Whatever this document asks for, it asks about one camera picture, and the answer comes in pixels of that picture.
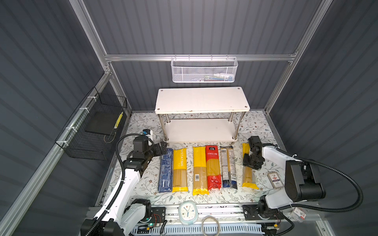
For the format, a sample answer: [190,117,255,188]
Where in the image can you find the black wire basket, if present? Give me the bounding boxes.
[56,89,128,161]

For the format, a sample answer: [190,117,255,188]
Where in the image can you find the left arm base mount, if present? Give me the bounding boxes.
[137,207,166,228]

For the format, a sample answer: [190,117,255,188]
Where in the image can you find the clear blue spaghetti bag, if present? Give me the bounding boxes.
[220,146,237,189]

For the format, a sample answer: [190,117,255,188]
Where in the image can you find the pens in white basket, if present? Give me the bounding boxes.
[192,73,235,83]

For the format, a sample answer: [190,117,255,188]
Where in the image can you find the small card box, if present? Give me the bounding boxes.
[267,172,284,189]

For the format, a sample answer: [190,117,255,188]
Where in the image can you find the mint analog clock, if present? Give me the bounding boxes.
[178,201,199,226]

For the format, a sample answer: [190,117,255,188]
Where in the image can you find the small packet on rail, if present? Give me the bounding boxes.
[290,207,306,222]

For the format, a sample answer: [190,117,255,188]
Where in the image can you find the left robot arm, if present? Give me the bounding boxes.
[80,129,167,236]

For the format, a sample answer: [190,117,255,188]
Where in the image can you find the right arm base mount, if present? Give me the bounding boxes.
[242,204,283,221]

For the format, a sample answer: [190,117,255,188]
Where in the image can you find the floral table mat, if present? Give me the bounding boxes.
[103,111,306,206]

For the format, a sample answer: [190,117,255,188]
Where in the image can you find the red spaghetti bag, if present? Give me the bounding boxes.
[205,146,222,190]

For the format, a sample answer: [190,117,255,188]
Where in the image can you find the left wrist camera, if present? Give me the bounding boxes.
[142,129,154,141]

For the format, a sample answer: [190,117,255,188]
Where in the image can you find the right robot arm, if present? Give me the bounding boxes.
[243,136,363,218]

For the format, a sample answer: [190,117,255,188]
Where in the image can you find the yellow Pastatime spaghetti bag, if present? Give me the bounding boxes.
[172,148,188,192]

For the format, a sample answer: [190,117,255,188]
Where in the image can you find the grey cable loop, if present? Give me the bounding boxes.
[201,215,221,236]

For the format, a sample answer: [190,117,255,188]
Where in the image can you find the white two-tier shelf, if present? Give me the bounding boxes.
[155,87,250,143]

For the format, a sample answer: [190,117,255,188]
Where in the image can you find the white wire mesh basket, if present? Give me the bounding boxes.
[170,57,238,83]

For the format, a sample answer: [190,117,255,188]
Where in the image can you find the yellow spaghetti bag with barcode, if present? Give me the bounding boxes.
[193,147,209,196]

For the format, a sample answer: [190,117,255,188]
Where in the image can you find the blue pasta box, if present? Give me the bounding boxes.
[158,148,173,193]

